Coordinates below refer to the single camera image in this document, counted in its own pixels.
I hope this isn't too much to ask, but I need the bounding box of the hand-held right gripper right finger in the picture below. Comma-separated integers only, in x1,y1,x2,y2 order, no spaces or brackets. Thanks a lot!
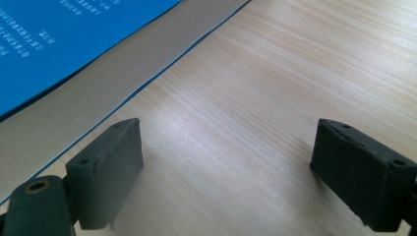
309,118,417,233

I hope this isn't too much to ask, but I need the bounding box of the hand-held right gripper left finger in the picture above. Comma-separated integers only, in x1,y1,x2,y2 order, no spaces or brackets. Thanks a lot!
65,117,145,230

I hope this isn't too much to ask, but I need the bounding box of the blue book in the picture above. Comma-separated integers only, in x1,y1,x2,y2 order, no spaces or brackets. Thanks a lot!
0,0,254,206

